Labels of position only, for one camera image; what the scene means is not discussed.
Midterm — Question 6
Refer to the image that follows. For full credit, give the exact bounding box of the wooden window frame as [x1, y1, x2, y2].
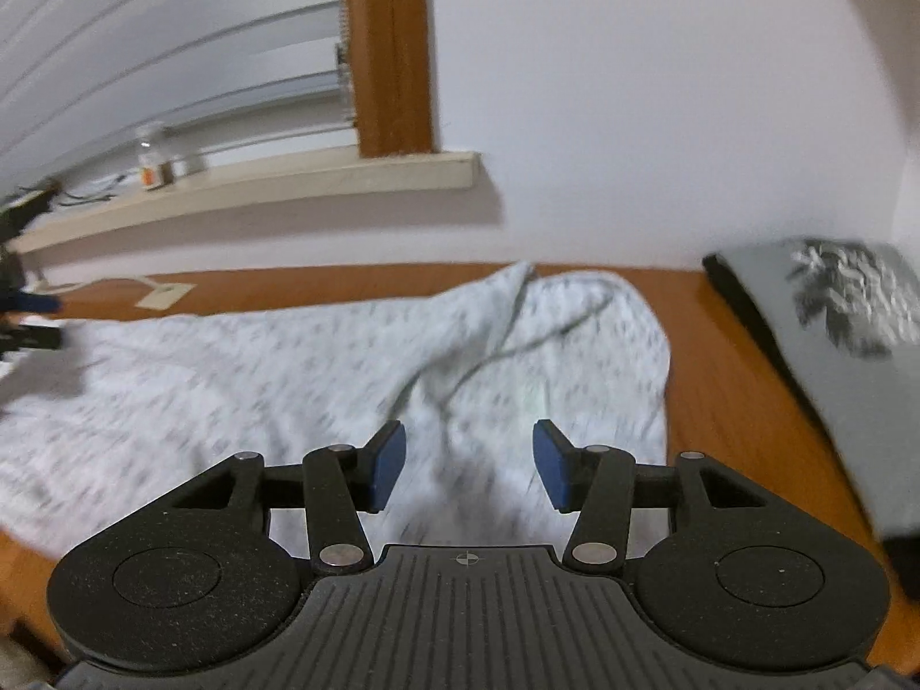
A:
[338, 0, 441, 159]

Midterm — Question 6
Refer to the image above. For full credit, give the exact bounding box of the white power strip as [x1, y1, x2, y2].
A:
[135, 280, 197, 313]

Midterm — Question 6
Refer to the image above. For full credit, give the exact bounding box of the white patterned garment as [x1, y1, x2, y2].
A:
[0, 262, 674, 563]

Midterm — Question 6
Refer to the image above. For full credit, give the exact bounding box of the small bottle with orange label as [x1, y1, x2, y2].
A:
[136, 122, 174, 192]

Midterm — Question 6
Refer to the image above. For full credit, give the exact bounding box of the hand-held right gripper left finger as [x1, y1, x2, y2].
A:
[172, 420, 408, 574]

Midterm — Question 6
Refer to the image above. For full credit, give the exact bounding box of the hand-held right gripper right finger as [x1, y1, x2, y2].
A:
[532, 419, 763, 574]

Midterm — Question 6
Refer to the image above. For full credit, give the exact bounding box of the black folded garment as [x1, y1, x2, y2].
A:
[702, 251, 920, 592]

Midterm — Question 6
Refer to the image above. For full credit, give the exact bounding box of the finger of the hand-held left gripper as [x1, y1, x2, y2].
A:
[0, 289, 64, 315]
[0, 323, 64, 355]

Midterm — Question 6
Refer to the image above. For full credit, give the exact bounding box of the grey window blind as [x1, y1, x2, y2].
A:
[0, 0, 358, 189]

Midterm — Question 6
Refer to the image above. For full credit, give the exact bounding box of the grey printed sweatshirt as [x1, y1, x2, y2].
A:
[719, 237, 920, 542]

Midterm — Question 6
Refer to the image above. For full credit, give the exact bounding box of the black device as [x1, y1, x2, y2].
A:
[0, 187, 59, 242]

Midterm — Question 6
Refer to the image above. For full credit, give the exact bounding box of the black cable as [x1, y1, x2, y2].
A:
[50, 172, 139, 204]

